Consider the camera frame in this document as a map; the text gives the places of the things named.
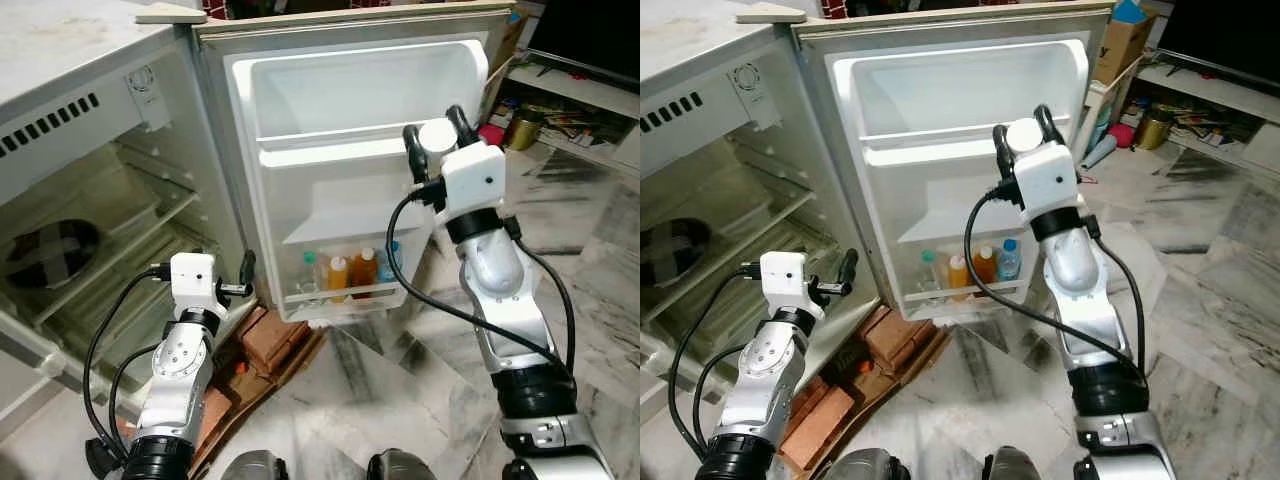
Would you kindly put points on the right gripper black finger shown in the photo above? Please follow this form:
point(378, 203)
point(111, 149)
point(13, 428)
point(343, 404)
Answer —
point(413, 150)
point(463, 125)
point(1050, 123)
point(1002, 150)

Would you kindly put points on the white round cap bottle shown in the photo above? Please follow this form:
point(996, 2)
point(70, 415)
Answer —
point(437, 135)
point(1024, 135)

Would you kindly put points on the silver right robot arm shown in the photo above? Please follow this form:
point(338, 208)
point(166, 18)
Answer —
point(1075, 270)
point(495, 270)

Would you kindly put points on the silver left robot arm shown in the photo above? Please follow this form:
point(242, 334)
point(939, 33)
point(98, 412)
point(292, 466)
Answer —
point(180, 370)
point(765, 370)

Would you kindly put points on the white fridge door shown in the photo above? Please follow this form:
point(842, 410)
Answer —
point(950, 105)
point(350, 110)

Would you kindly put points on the clear glass fridge shelf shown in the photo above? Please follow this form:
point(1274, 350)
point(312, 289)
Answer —
point(120, 250)
point(740, 245)

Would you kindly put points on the red brick under fridge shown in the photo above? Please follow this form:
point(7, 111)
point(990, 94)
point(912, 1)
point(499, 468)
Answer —
point(212, 425)
point(815, 425)

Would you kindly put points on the white mini fridge body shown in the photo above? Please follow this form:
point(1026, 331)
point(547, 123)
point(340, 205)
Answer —
point(690, 45)
point(60, 55)

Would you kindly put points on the cream fridge hinge cover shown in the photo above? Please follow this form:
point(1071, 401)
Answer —
point(170, 14)
point(770, 14)

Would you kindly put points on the pink round object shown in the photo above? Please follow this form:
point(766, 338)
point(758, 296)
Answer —
point(1120, 135)
point(491, 135)

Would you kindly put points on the gold metal tin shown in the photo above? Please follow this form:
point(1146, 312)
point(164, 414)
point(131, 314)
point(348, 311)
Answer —
point(1153, 130)
point(524, 130)

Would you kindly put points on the clear green cap bottle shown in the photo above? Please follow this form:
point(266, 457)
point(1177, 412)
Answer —
point(930, 272)
point(310, 275)

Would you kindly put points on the red bricks under door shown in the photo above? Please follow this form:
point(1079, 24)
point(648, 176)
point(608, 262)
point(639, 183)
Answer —
point(900, 340)
point(275, 340)

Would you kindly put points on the blue cap water bottle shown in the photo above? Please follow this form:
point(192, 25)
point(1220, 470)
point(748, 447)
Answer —
point(1010, 260)
point(388, 262)

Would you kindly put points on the light orange juice bottle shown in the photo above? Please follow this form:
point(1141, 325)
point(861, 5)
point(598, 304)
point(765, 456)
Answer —
point(338, 278)
point(958, 275)

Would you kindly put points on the brown cardboard box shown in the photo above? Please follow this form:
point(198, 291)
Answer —
point(508, 40)
point(1122, 50)

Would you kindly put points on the dark orange juice bottle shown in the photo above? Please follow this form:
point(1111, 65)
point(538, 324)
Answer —
point(365, 270)
point(985, 265)

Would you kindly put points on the stack of magazines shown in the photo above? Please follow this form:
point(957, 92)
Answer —
point(575, 128)
point(1210, 125)

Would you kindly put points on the white television stand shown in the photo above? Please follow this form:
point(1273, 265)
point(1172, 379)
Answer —
point(590, 95)
point(1215, 85)

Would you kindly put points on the black television screen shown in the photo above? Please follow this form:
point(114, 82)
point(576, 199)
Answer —
point(1225, 28)
point(590, 35)

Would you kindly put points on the dark round object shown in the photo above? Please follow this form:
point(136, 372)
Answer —
point(665, 250)
point(50, 255)

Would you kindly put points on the grey left robot leg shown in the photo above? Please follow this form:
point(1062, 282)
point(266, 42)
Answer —
point(862, 467)
point(255, 467)

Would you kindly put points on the grey robot leg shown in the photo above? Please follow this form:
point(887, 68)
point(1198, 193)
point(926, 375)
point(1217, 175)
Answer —
point(255, 467)
point(862, 467)
point(1015, 466)
point(400, 467)

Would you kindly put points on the white thermostat control box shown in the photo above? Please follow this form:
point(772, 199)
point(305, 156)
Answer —
point(756, 96)
point(148, 98)

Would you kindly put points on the white vented freezer flap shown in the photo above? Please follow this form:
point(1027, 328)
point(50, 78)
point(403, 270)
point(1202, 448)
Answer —
point(690, 140)
point(60, 150)

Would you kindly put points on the grey right robot leg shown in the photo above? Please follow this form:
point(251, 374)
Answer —
point(1015, 466)
point(400, 467)

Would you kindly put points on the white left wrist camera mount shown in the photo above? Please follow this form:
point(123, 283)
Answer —
point(787, 276)
point(195, 278)

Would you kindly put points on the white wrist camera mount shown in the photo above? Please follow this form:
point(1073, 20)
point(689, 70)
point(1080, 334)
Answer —
point(1048, 178)
point(195, 278)
point(787, 276)
point(475, 180)

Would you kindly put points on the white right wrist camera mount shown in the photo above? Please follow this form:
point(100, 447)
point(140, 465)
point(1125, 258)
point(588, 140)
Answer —
point(475, 180)
point(1048, 178)

